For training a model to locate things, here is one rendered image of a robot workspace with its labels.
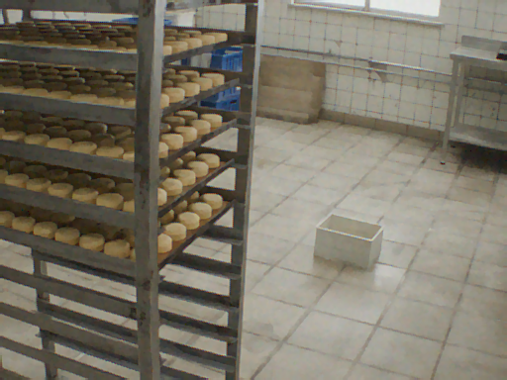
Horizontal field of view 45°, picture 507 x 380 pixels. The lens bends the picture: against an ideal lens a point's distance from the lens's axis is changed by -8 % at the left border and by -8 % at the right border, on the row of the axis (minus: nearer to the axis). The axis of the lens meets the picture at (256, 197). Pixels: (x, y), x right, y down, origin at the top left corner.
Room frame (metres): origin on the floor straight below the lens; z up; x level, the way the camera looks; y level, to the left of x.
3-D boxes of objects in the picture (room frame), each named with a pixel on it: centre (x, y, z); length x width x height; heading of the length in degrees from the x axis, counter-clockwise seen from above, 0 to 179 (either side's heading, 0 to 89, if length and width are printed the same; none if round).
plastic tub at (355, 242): (2.96, -0.47, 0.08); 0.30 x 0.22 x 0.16; 64
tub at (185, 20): (5.03, 0.82, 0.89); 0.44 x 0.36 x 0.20; 75
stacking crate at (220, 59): (5.70, 0.43, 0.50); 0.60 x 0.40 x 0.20; 159
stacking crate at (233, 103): (5.70, 0.43, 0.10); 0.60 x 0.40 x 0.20; 154
